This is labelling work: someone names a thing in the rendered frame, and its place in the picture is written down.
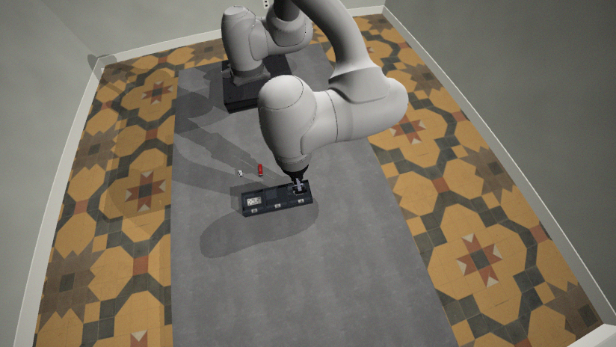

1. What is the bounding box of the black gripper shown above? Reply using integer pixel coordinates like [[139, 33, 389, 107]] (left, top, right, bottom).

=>
[[281, 165, 309, 195]]

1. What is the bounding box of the black rack of bins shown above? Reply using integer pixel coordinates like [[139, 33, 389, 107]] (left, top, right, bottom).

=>
[[241, 179, 313, 217]]

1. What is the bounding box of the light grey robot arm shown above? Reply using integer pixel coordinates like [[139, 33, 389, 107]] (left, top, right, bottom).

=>
[[221, 0, 408, 172]]

